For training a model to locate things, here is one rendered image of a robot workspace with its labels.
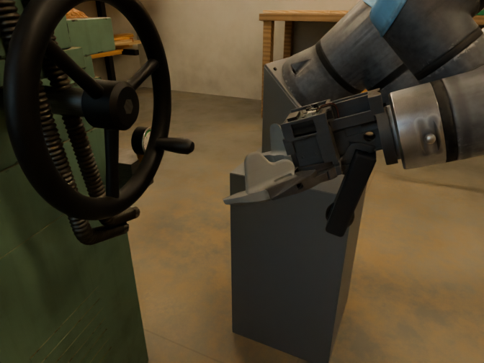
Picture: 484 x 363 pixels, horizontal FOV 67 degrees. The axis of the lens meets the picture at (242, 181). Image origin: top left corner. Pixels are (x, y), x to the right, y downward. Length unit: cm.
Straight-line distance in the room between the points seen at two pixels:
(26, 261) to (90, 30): 41
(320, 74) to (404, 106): 43
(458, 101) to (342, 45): 43
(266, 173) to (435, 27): 27
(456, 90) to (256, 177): 22
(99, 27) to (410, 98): 56
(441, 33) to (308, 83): 36
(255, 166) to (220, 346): 85
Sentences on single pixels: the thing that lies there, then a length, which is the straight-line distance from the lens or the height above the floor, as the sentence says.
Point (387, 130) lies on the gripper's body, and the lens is 42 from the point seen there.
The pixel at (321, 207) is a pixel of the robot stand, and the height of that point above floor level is 51.
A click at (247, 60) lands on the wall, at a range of 396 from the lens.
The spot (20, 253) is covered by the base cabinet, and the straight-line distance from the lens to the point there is 67.
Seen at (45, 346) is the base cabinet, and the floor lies 39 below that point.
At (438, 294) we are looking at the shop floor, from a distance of 151.
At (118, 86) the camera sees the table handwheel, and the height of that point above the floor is 84.
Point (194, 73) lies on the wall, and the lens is 429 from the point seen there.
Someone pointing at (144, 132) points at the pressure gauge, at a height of 69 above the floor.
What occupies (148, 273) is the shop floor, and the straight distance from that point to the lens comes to 147.
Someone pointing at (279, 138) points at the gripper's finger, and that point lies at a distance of 53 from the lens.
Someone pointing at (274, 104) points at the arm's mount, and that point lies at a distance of 85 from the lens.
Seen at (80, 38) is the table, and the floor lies 87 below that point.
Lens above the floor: 92
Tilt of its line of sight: 26 degrees down
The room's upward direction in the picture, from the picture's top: straight up
